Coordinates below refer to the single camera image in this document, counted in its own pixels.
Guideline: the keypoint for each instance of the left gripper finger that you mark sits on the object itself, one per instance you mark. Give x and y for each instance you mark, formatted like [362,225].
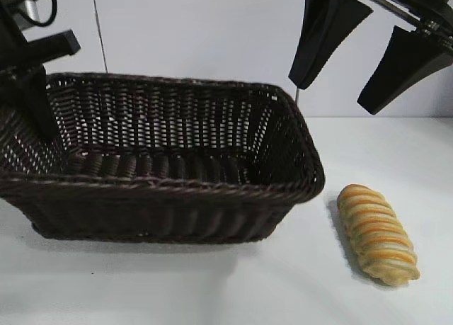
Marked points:
[35,98]

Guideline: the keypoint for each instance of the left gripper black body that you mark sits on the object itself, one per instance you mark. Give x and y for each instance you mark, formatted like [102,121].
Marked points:
[14,49]

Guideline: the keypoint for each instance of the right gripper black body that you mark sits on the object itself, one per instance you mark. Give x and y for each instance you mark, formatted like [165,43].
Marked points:
[424,3]

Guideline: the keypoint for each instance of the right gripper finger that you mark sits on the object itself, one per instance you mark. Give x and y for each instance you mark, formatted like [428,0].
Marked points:
[318,31]
[410,66]

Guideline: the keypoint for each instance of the long striped bread loaf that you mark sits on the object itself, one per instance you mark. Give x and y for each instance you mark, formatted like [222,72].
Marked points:
[375,229]

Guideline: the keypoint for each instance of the dark brown wicker basket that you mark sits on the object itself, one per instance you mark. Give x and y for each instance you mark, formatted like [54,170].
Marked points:
[177,204]

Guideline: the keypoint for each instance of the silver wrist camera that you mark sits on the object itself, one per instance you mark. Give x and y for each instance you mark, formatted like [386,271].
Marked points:
[28,6]

